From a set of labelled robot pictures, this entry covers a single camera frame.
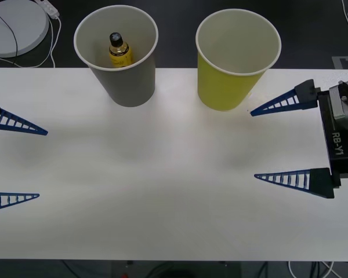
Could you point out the yellow-green plastic waste bin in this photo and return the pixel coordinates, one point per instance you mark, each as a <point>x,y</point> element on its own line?
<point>220,87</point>

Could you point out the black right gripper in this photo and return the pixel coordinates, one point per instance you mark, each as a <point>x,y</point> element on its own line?
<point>342,150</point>

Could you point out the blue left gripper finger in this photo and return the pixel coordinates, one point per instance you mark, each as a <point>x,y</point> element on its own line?
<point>5,198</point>
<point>5,120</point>

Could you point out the round grey disc base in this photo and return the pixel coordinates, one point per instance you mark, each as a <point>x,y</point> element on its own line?
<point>26,29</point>

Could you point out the yellow bottle with black cap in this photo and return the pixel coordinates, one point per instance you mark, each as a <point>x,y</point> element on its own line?
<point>120,55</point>

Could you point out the grey plastic waste bin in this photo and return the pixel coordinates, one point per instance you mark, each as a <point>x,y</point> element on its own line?
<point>127,87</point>

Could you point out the white power strip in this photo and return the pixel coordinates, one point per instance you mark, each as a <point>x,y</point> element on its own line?
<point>50,8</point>

